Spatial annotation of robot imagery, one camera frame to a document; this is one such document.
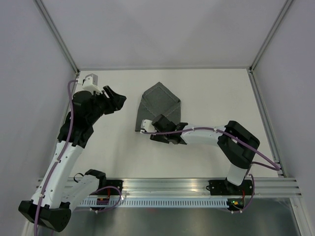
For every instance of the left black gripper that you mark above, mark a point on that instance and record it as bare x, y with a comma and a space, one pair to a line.
112, 105

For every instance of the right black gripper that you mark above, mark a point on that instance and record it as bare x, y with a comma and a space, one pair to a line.
158, 138

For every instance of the grey cloth napkin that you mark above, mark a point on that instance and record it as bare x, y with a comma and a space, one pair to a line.
155, 101

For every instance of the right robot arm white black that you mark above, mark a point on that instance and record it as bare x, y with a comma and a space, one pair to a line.
233, 139

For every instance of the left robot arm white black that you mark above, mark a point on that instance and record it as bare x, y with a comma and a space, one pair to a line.
51, 206

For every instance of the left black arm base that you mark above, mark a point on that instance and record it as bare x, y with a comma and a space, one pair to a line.
118, 183

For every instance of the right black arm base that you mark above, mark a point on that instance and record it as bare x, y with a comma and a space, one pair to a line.
221, 188

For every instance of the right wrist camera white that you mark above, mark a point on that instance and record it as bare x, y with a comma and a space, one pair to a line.
147, 127

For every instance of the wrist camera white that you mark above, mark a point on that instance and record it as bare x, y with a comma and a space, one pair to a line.
147, 127
90, 84

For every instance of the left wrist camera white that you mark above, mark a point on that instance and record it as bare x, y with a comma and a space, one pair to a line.
90, 84

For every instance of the white slotted cable duct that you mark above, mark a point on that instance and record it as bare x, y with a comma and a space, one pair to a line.
174, 202

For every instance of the left aluminium frame post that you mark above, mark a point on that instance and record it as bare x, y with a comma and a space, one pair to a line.
56, 34

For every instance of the aluminium frame post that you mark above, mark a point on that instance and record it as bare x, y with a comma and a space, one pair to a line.
271, 33
56, 34

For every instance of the aluminium front rail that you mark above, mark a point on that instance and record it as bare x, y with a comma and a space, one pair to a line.
265, 187

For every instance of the right aluminium frame post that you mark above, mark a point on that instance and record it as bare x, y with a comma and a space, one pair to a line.
271, 33

